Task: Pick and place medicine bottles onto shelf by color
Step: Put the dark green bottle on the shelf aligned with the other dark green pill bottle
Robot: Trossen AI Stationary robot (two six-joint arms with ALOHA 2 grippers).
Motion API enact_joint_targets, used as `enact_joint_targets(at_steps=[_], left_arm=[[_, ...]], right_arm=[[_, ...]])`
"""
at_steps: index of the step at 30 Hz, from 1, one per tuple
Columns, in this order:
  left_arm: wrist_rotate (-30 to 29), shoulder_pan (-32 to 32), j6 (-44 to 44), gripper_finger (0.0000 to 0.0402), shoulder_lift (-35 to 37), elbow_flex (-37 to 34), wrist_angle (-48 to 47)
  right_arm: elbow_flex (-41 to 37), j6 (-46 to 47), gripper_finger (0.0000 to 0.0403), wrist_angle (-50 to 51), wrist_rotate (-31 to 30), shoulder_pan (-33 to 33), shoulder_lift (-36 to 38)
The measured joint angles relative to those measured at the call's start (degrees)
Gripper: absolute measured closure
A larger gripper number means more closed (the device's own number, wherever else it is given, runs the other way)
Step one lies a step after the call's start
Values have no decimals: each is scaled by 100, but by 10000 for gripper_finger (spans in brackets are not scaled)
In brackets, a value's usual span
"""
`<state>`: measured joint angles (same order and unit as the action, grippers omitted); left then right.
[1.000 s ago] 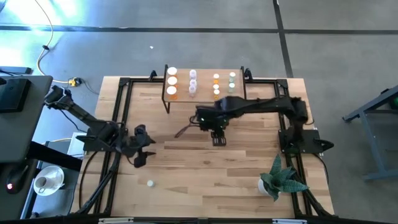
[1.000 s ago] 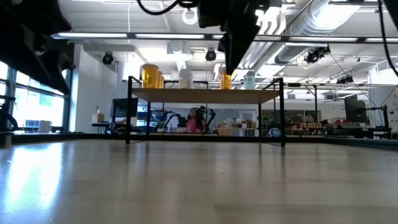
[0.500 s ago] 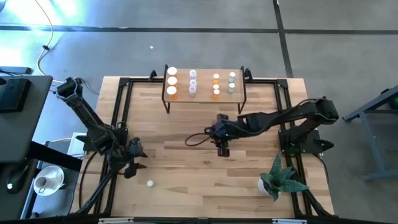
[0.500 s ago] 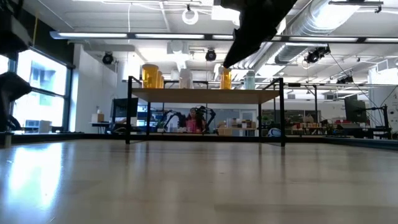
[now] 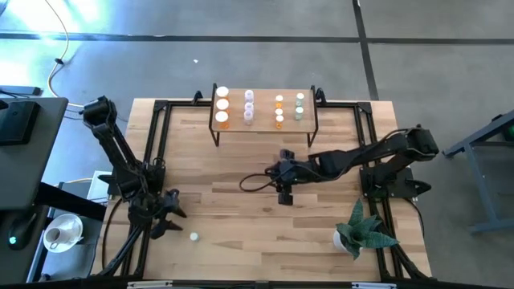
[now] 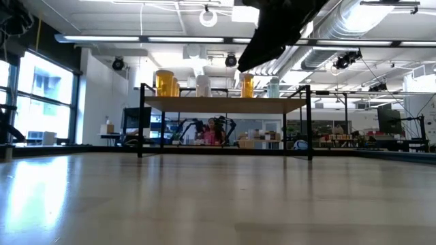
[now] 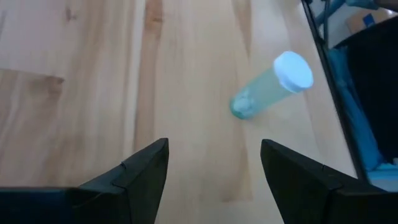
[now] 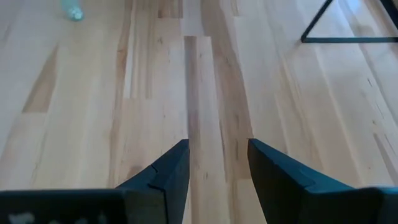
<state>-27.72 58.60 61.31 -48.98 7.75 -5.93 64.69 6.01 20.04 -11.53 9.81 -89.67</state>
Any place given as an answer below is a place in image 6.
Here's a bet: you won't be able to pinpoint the white hanging ring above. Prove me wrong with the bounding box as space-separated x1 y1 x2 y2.
199 8 219 28

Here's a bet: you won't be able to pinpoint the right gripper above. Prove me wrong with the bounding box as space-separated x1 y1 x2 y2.
237 0 330 73

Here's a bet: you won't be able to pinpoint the person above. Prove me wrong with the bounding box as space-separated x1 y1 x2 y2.
202 118 224 146

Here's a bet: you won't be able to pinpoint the black aluminium table frame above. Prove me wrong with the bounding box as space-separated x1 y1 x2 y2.
0 144 436 166

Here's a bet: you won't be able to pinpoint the black monitor on stand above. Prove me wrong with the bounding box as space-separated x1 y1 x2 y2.
377 103 403 135

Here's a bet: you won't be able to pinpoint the linear ceiling light fixture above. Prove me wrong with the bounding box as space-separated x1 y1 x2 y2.
54 33 436 48

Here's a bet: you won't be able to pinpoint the black computer monitor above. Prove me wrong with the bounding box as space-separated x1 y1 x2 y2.
123 107 153 129

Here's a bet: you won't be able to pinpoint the wooden shelf black metal legs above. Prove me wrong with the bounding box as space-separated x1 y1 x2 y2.
137 83 313 161

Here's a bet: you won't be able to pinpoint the white bin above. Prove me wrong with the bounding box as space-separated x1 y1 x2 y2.
41 131 57 146

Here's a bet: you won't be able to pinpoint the window with black frame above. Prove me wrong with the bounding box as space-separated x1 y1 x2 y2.
0 50 81 147

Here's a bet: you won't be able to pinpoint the grey round air duct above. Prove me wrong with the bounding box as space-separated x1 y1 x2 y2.
300 0 379 72

